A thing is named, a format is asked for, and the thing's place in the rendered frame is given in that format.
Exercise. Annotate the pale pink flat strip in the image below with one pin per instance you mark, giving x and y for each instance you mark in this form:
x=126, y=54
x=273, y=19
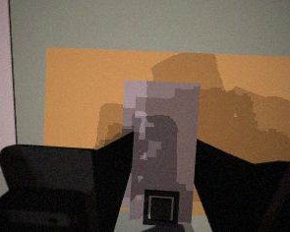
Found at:
x=8, y=126

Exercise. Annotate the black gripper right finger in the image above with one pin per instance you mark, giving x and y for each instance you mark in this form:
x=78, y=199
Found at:
x=237, y=195

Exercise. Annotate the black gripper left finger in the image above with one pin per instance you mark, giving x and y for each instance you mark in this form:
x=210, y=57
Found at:
x=101, y=174

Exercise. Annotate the orange rectangular panel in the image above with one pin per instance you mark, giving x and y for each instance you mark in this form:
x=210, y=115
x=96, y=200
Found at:
x=244, y=99

